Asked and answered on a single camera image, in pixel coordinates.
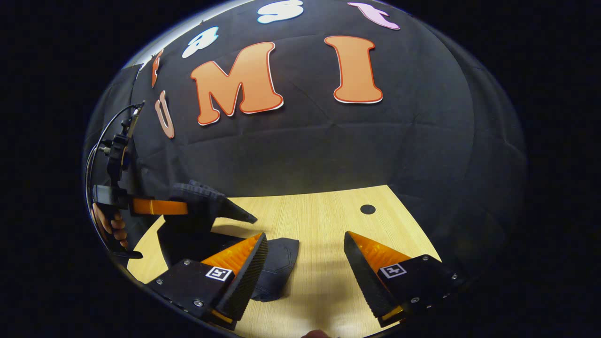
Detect black backdrop cloth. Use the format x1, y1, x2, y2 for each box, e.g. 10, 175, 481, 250
82, 0, 526, 282

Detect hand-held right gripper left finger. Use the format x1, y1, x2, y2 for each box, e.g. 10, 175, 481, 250
146, 232, 269, 327

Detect dark grey jeans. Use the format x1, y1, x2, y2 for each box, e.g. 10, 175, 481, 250
157, 218, 300, 302

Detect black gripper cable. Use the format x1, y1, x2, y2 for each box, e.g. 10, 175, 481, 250
85, 102, 144, 198

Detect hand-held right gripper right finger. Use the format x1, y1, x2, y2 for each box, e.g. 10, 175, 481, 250
344, 231, 465, 328

